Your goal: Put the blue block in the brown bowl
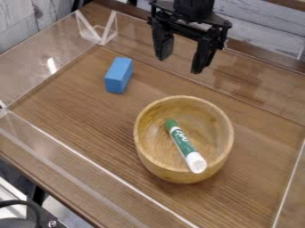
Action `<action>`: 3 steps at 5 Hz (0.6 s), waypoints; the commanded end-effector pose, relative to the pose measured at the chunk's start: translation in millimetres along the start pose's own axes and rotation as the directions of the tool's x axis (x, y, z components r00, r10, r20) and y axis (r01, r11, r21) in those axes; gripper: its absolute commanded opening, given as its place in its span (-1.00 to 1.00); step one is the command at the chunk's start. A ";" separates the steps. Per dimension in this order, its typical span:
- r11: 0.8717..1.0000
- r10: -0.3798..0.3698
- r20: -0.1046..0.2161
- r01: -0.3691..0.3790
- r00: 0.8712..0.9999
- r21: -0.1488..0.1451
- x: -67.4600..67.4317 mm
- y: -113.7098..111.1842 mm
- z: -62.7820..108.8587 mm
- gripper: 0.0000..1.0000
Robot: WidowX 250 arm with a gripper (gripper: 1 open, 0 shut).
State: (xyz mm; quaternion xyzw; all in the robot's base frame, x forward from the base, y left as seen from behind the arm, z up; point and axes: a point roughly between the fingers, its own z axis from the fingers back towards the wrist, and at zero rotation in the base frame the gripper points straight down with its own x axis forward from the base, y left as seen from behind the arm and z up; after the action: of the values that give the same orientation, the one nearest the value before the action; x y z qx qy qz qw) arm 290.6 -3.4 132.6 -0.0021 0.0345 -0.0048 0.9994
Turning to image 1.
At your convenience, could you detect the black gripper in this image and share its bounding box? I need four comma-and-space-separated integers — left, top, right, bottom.
147, 0, 233, 74

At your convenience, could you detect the blue rectangular block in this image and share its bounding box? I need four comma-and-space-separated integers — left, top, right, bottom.
104, 57, 134, 94

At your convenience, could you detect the brown wooden bowl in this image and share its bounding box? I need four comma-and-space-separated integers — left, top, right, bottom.
134, 95, 234, 184

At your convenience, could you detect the green and white marker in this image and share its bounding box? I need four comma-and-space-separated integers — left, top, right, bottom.
164, 119, 207, 174

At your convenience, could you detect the clear acrylic corner bracket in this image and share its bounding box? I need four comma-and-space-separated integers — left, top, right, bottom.
75, 10, 117, 45

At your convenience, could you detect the clear acrylic table wall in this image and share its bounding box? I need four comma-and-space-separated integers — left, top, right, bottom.
0, 101, 199, 228

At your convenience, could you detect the black equipment with cable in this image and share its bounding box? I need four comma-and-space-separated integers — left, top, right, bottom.
0, 199, 68, 228

